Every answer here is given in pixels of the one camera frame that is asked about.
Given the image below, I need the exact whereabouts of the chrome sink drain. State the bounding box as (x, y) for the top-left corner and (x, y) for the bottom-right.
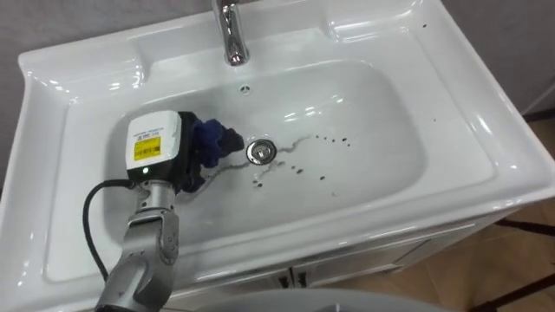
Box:
(245, 138), (278, 166)

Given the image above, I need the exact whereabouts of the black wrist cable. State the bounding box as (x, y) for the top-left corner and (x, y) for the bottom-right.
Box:
(82, 179), (140, 283)

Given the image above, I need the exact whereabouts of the chrome sink faucet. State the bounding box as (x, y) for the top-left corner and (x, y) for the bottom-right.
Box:
(211, 0), (251, 68)

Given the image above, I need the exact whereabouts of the dark blue cleaning cloth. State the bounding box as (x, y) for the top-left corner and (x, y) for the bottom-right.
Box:
(181, 118), (246, 194)

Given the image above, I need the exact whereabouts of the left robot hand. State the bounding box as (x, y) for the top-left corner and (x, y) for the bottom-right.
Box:
(124, 109), (206, 195)

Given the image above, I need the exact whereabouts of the white vanity cabinet with basin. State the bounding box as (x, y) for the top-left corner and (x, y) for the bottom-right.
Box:
(0, 0), (555, 312)

